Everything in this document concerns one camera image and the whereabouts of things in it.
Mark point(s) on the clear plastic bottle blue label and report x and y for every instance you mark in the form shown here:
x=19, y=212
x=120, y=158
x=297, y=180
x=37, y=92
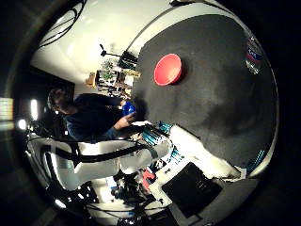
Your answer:
x=253, y=56

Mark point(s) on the blue cup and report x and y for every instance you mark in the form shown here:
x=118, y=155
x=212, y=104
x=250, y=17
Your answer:
x=128, y=108

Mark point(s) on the black table mat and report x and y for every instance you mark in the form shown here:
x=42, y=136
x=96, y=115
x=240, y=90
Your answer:
x=213, y=94

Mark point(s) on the red plastic bowl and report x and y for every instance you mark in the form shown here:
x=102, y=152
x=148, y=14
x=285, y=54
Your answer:
x=167, y=69

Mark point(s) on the person in dark shirt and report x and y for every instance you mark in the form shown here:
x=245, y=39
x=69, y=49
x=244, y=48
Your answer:
x=87, y=117

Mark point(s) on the cluttered shelf with plants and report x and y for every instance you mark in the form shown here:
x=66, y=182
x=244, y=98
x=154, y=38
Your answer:
x=109, y=77

